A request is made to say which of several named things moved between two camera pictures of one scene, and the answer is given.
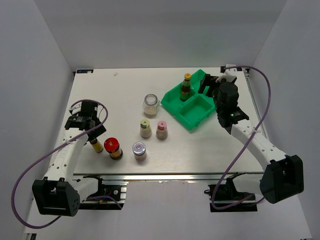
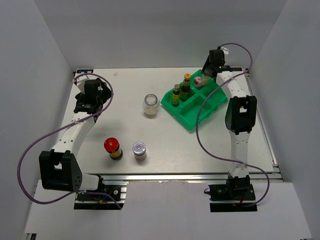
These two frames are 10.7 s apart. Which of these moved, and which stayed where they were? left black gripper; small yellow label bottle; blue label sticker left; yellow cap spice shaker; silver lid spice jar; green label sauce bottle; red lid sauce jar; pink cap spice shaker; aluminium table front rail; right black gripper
Moved: left black gripper; yellow cap spice shaker; pink cap spice shaker; right black gripper; small yellow label bottle
Stayed: silver lid spice jar; blue label sticker left; red lid sauce jar; green label sauce bottle; aluminium table front rail
